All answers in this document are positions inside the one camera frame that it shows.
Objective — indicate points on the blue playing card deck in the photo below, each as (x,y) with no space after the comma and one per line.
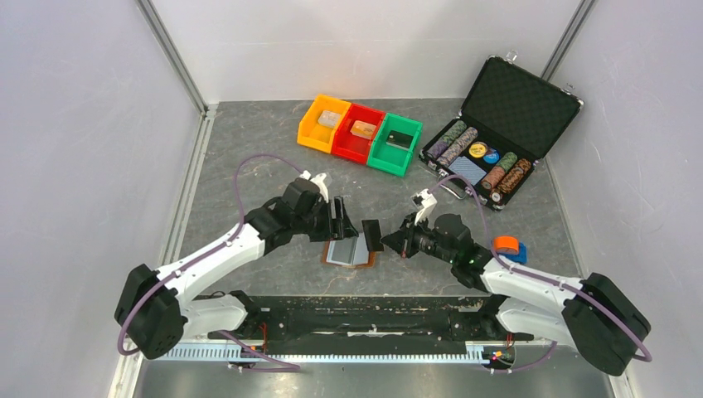
(465,167)

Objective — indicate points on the green plastic bin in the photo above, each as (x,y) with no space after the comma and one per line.
(389,159)

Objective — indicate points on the yellow plastic bin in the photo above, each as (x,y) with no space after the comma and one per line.
(318,126)

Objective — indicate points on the brown leather card holder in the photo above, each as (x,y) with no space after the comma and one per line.
(350,253)

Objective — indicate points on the card stack in yellow bin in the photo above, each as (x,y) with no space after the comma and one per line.
(329,119)

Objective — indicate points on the red plastic bin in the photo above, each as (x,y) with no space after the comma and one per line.
(350,147)

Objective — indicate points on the dark card in green bin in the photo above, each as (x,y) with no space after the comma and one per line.
(399,140)

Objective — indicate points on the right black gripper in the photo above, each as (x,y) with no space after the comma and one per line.
(403,240)

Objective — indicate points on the black poker chip case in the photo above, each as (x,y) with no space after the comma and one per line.
(517,114)

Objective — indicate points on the orange blue tape roll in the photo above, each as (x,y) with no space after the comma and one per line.
(511,248)

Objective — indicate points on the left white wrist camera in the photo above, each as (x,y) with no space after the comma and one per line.
(321,180)

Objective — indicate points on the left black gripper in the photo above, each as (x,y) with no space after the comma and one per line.
(340,227)

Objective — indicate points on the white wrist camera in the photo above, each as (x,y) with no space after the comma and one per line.
(424,202)
(321,180)

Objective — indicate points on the yellow dealer button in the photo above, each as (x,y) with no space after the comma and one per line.
(478,149)

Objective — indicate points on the card stack in red bin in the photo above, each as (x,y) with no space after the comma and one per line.
(363,129)

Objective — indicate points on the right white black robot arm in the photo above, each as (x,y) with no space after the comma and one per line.
(591,315)

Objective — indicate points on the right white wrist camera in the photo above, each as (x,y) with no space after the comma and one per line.
(424,202)

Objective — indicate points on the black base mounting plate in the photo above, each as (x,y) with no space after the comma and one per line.
(372,325)

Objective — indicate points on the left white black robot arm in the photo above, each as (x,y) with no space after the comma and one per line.
(157,308)

